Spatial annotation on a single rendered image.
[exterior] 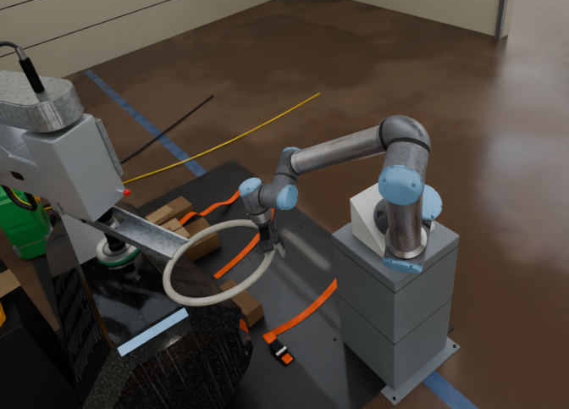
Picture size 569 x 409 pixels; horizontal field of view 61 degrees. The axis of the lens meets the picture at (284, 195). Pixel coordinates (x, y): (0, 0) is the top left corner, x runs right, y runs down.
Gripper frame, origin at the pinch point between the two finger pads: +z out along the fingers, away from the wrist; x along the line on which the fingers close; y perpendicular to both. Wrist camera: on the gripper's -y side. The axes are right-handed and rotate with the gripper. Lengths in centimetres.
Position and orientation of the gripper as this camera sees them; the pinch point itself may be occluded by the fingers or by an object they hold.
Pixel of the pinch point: (277, 257)
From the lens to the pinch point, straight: 200.2
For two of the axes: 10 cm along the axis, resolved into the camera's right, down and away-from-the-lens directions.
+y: -0.2, -5.6, 8.3
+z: 2.8, 7.9, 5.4
